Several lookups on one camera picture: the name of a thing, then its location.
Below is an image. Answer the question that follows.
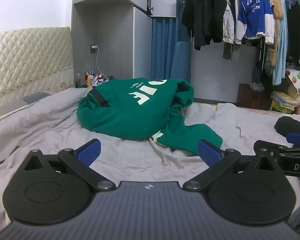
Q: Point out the green hoodie sweatshirt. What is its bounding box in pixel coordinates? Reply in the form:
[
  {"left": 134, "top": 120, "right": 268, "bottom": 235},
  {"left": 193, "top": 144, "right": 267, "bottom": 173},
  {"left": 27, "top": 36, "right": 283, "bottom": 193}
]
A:
[{"left": 77, "top": 78, "right": 223, "bottom": 154}]

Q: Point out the stack of books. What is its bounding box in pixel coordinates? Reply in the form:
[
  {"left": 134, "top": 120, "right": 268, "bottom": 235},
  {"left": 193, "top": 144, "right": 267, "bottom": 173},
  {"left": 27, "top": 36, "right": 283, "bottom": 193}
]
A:
[{"left": 270, "top": 91, "right": 297, "bottom": 111}]

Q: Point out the green plastic stool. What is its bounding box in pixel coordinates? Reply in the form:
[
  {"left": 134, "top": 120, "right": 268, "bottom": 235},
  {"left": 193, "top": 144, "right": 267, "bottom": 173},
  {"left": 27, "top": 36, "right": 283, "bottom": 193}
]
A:
[{"left": 269, "top": 100, "right": 293, "bottom": 114}]

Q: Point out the dark brown box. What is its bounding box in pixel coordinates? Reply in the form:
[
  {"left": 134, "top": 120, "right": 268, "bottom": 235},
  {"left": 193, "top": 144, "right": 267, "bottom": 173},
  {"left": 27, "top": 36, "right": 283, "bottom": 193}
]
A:
[{"left": 236, "top": 83, "right": 272, "bottom": 110}]

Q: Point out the light blue hanging garment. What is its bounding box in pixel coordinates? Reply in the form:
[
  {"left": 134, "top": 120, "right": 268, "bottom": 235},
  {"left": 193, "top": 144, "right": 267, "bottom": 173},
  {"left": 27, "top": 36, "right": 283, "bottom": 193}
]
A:
[{"left": 273, "top": 0, "right": 288, "bottom": 86}]

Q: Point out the orange bottle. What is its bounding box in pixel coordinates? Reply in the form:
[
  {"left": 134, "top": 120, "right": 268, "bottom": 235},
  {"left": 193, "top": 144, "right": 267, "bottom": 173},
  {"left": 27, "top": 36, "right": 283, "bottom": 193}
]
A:
[{"left": 86, "top": 76, "right": 93, "bottom": 89}]

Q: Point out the blue covered chair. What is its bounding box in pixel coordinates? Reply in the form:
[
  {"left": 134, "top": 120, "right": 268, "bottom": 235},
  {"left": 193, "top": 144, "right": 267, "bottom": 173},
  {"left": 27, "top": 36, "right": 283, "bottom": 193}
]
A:
[{"left": 170, "top": 41, "right": 191, "bottom": 83}]

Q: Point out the cream quilted headboard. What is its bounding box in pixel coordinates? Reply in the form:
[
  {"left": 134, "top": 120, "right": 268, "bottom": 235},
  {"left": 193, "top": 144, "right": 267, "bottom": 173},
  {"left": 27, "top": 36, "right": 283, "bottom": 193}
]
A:
[{"left": 0, "top": 27, "right": 75, "bottom": 106}]

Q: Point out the blue curtain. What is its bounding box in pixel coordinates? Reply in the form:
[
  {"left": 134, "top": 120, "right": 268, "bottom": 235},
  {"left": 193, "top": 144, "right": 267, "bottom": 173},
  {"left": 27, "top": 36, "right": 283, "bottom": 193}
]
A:
[{"left": 151, "top": 16, "right": 190, "bottom": 79}]

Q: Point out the blue white jersey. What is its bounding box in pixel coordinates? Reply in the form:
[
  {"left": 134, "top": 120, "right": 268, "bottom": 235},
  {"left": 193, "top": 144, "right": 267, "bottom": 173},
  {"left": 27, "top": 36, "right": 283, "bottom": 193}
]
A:
[{"left": 236, "top": 0, "right": 275, "bottom": 45}]

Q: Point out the grey wardrobe cabinet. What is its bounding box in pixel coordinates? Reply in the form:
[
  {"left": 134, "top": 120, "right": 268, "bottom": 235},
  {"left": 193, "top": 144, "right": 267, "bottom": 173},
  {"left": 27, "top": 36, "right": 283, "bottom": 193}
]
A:
[{"left": 71, "top": 0, "right": 177, "bottom": 80}]

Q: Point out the white hanging jacket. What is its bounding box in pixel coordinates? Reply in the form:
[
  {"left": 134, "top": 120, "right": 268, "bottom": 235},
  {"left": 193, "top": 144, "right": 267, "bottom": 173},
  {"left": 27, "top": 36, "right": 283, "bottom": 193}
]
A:
[{"left": 223, "top": 0, "right": 242, "bottom": 44}]

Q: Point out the black hanging jacket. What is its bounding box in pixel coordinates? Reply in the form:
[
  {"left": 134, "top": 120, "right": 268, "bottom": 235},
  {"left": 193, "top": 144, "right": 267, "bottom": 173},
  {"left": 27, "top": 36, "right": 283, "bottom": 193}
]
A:
[{"left": 181, "top": 0, "right": 227, "bottom": 50}]

